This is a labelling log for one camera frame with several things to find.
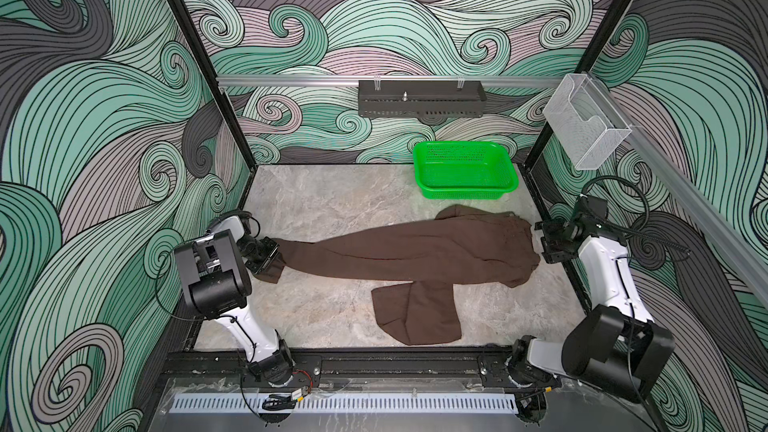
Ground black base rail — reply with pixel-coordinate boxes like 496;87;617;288
161;346;637;391

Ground aluminium rail right wall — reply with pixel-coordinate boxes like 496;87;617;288
596;81;767;304

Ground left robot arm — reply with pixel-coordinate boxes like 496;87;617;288
173;210;294;386

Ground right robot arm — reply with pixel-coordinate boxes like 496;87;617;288
507;195;675;404

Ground black perforated wall tray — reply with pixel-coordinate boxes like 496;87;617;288
358;79;488;124

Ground aluminium rail wall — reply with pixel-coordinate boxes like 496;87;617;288
217;74;565;91
596;81;767;304

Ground brown trousers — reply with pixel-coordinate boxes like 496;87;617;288
256;205;541;346

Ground black frame post right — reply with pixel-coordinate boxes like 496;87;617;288
523;0;660;169

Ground black frame post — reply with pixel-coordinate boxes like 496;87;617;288
166;0;258;173
523;0;660;169

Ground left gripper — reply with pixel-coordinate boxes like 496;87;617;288
237;237;281;276

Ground aluminium rail back wall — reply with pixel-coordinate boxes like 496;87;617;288
217;74;565;91

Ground clear acrylic wall holder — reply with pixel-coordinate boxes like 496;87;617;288
543;73;631;171

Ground green plastic basket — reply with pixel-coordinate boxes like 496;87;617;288
413;141;519;200

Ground black frame post left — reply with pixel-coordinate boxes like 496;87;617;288
166;0;258;173

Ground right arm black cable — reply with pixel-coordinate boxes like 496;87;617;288
579;175;691;259

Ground white slotted cable duct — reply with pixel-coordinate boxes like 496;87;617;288
168;392;518;414

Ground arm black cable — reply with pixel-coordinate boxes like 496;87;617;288
152;239;265;361
579;175;691;259

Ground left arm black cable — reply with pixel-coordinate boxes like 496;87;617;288
152;239;265;361

